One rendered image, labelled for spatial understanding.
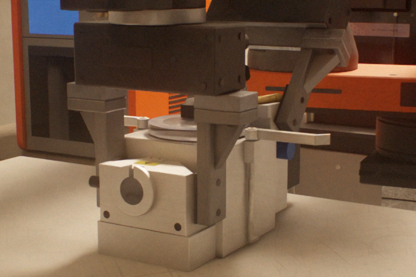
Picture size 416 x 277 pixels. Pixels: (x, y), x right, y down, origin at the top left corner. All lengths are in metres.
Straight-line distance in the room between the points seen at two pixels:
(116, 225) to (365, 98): 0.48
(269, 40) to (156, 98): 1.09
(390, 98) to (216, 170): 0.45
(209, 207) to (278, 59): 0.47
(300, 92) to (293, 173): 0.11
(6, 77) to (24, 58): 2.48
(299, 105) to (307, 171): 1.49
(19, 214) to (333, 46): 0.33
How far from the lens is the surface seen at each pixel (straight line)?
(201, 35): 0.59
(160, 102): 1.90
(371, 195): 2.17
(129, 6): 0.56
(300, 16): 0.77
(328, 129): 2.18
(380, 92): 1.04
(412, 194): 1.09
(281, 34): 0.80
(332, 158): 2.19
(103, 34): 0.64
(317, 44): 0.76
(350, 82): 1.05
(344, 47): 0.76
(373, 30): 2.18
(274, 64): 1.07
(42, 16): 1.98
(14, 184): 0.92
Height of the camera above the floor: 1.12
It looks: 11 degrees down
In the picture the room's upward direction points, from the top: straight up
